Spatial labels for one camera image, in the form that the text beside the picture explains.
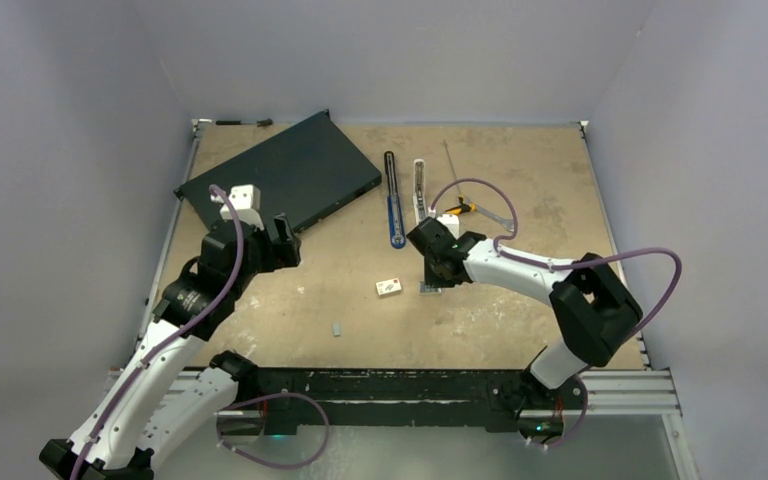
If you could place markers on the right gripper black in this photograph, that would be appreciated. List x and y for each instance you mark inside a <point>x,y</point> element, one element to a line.
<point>435,281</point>

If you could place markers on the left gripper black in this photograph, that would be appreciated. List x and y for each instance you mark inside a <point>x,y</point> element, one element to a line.
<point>278,254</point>

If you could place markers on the blue black stapler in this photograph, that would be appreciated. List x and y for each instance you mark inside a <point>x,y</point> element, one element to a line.
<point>395,217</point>

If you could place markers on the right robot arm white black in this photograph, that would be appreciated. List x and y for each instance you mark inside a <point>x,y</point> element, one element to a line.
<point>593,309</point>

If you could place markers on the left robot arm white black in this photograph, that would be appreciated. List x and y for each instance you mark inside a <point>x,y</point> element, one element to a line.
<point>138,425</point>

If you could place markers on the silver open-end wrench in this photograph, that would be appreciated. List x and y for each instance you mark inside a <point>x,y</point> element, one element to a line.
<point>506,223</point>

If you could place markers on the yellow black T-handle hex key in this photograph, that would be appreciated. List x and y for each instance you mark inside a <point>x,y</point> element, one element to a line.
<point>464,204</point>

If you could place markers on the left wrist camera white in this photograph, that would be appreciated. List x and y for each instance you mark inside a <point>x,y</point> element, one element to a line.
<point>245,200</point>

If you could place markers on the dark network switch box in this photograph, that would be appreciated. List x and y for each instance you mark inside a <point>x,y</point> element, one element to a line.
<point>308,172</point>

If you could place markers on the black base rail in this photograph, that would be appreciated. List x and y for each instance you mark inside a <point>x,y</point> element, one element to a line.
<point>497,401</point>

